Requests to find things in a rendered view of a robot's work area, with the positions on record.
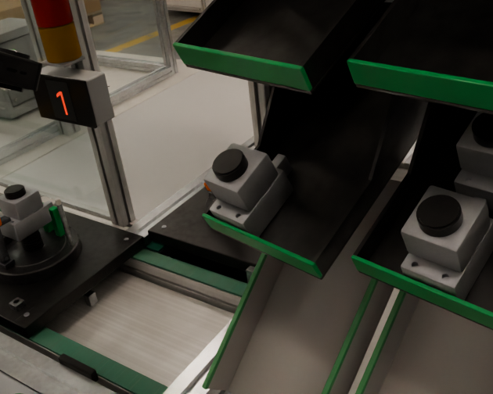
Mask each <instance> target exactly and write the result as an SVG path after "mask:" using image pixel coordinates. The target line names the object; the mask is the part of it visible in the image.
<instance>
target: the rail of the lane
mask: <svg viewBox="0 0 493 394"><path fill-rule="evenodd" d="M58 359H59V362H57V361H55V360H53V359H51V358H49V357H47V356H45V355H44V354H42V353H40V352H38V351H36V350H34V349H32V348H30V347H29V346H26V345H24V344H23V343H21V342H18V341H16V340H15V339H14V338H11V337H9V336H8V335H5V334H3V333H1V332H0V371H1V372H3V373H4V374H7V375H8V376H10V377H11V378H13V379H15V380H17V381H18V382H20V383H22V384H23V385H25V386H27V387H28V388H30V389H32V390H34V391H35V392H37V393H39V394H117V393H115V392H114V391H112V390H110V389H108V388H106V387H104V386H102V385H100V384H99V383H97V381H98V380H99V378H98V375H97V373H96V370H95V369H93V368H91V367H89V366H87V365H86V364H83V363H82V362H80V361H78V360H75V359H74V358H72V357H70V356H68V355H66V354H64V353H63V354H62V355H61V356H59V358H58Z"/></svg>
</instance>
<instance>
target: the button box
mask: <svg viewBox="0 0 493 394"><path fill-rule="evenodd" d="M16 393H23V394H39V393H37V392H35V391H34V390H32V389H30V388H28V387H27V386H25V385H23V384H22V383H20V382H18V381H17V380H15V379H13V378H11V377H10V376H8V375H7V374H4V373H3V372H1V371H0V394H16Z"/></svg>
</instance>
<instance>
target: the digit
mask: <svg viewBox="0 0 493 394"><path fill-rule="evenodd" d="M45 83H46V87H47V89H48V93H49V97H50V100H51V103H52V108H53V111H54V113H55V117H57V118H60V119H64V120H72V121H76V122H77V118H76V116H75V112H74V107H73V104H72V101H71V98H70V93H69V89H68V87H67V83H65V82H60V81H51V80H46V79H45Z"/></svg>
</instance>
